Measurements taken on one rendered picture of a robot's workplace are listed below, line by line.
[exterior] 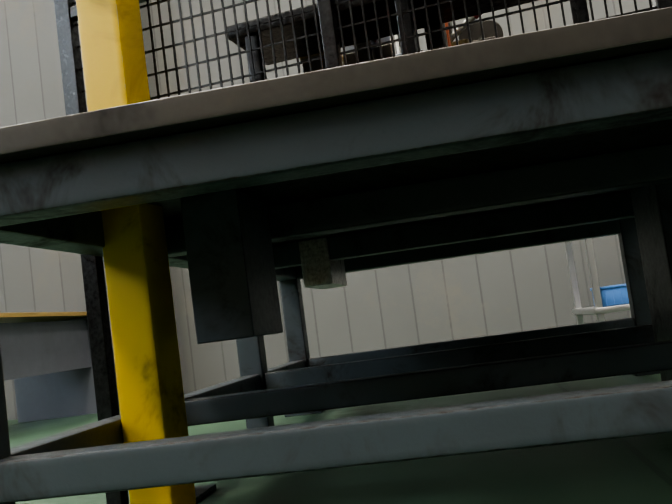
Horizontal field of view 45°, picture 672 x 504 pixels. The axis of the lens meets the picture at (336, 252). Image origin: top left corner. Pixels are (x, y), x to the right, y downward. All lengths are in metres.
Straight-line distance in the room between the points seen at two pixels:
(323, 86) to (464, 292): 4.33
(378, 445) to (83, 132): 0.59
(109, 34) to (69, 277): 4.33
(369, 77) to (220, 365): 4.64
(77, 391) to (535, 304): 3.00
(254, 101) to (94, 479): 0.57
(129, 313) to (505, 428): 0.88
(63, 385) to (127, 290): 3.98
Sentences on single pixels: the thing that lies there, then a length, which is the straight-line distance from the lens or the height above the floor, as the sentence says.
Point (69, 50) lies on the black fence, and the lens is 2.01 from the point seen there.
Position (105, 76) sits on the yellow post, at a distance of 1.81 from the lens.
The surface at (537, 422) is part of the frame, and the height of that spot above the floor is 0.20.
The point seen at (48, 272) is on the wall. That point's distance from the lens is 6.13.
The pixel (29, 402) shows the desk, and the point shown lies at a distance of 5.80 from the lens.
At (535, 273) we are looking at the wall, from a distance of 5.40.
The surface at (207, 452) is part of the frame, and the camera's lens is 1.18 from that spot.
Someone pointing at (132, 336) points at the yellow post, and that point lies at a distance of 1.72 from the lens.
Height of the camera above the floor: 0.36
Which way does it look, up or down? 5 degrees up
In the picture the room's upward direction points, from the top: 8 degrees counter-clockwise
